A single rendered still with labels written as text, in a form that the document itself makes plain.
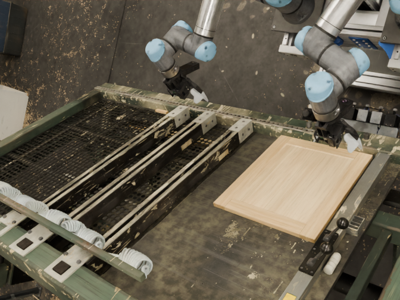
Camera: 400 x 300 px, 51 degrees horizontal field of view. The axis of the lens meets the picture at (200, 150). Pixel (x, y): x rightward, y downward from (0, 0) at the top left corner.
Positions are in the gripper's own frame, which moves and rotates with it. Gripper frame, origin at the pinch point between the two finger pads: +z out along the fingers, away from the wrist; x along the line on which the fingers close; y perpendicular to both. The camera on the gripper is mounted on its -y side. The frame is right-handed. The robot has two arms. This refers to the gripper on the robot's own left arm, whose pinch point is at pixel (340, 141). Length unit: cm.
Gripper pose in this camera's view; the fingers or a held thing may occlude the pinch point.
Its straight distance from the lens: 149.1
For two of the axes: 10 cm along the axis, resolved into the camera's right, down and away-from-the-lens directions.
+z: 4.1, 5.0, 7.7
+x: 7.6, 2.8, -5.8
